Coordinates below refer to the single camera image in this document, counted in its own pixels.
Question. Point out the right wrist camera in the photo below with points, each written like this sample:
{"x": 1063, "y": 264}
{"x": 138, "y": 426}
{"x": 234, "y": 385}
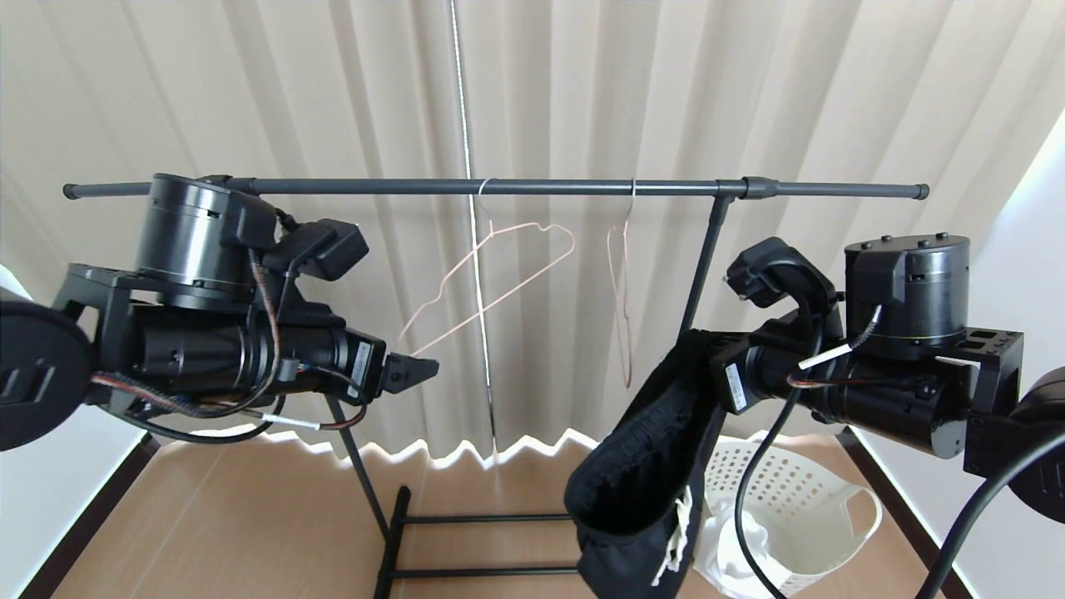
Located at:
{"x": 765, "y": 270}

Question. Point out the white garment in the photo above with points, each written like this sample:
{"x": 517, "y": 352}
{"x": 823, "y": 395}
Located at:
{"x": 720, "y": 557}

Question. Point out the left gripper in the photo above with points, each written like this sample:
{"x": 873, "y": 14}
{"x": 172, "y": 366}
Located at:
{"x": 216, "y": 358}

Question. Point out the white laundry basket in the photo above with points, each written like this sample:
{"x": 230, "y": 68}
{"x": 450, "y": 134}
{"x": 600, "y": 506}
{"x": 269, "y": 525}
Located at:
{"x": 832, "y": 532}

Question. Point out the silver curtain wand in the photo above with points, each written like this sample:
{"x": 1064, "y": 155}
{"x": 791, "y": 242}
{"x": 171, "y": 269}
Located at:
{"x": 466, "y": 125}

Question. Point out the black shorts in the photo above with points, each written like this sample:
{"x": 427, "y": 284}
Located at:
{"x": 641, "y": 466}

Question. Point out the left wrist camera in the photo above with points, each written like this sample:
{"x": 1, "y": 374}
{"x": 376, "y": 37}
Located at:
{"x": 333, "y": 249}

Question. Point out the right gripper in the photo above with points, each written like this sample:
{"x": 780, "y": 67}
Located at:
{"x": 874, "y": 399}

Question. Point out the beige curtain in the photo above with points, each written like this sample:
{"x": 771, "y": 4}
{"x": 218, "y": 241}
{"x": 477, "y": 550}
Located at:
{"x": 749, "y": 83}

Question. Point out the pink clothes hanger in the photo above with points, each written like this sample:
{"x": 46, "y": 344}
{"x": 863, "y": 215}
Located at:
{"x": 573, "y": 241}
{"x": 632, "y": 195}

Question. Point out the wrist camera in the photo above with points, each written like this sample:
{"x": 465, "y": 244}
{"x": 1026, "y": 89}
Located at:
{"x": 765, "y": 270}
{"x": 333, "y": 249}

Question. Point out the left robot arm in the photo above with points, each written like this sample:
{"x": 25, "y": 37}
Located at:
{"x": 191, "y": 241}

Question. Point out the black clothes rack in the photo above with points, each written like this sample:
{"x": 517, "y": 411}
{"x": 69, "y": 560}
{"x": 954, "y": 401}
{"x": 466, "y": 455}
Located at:
{"x": 582, "y": 186}

